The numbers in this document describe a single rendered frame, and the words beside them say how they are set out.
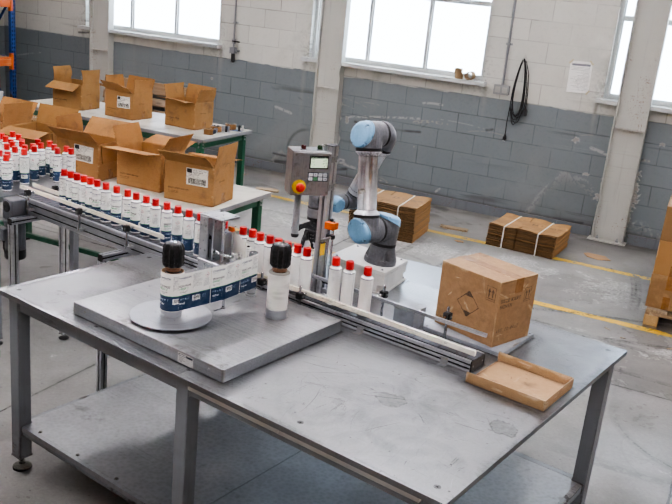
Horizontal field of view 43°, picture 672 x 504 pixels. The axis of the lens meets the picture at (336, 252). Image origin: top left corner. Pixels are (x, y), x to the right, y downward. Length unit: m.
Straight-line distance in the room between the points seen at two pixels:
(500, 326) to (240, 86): 7.13
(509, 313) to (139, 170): 2.92
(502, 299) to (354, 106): 6.27
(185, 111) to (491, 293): 4.92
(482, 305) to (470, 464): 0.92
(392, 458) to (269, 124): 7.64
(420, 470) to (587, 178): 6.43
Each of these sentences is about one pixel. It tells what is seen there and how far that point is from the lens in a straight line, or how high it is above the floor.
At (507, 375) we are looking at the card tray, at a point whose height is 0.83.
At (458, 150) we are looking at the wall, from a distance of 8.99.
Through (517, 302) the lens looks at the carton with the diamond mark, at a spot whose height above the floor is 1.02.
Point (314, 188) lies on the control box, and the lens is 3.54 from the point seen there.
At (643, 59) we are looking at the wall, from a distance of 8.48.
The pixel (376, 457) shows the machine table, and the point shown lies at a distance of 2.55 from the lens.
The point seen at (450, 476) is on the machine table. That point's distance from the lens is 2.52.
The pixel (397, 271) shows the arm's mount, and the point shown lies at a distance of 3.92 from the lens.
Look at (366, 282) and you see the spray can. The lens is 3.35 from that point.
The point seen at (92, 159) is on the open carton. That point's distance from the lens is 5.68.
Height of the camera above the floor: 2.13
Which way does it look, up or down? 17 degrees down
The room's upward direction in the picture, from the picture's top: 6 degrees clockwise
